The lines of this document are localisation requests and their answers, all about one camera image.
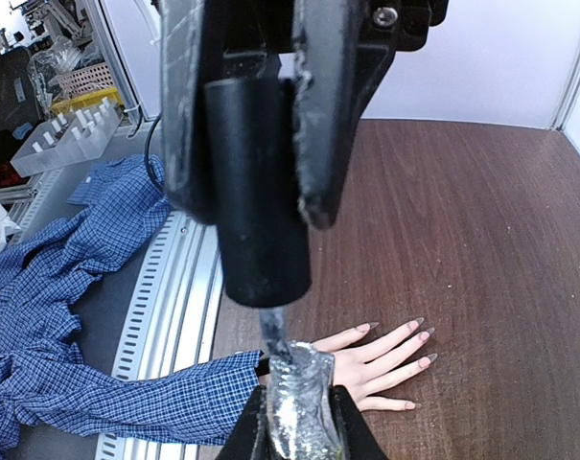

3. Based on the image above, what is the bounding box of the blue checkered shirt sleeve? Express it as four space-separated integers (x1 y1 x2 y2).
0 154 261 459

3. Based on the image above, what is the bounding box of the slotted aluminium base rail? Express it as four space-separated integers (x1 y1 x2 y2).
93 208 224 460

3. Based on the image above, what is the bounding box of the clear acrylic rack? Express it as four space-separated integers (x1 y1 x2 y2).
11 97 122 177

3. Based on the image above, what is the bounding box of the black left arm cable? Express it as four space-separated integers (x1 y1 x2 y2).
143 114 167 194

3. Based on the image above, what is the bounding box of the mannequin hand with painted nails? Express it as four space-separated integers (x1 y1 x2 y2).
313 317 437 412

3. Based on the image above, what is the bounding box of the clear nail polish bottle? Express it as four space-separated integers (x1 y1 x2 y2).
267 341 344 460

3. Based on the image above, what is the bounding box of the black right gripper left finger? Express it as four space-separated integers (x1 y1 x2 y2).
216 385 270 460

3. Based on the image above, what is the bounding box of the black office chair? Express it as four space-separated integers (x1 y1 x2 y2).
0 47 43 131

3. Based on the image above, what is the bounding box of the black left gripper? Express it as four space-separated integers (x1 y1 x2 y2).
221 0 450 230

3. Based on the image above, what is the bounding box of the right aluminium frame post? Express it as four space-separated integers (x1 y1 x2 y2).
548 41 580 131

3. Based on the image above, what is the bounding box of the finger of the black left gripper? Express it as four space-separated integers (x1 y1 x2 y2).
160 1 227 224

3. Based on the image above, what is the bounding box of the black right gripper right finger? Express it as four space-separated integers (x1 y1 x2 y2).
331 385 388 460

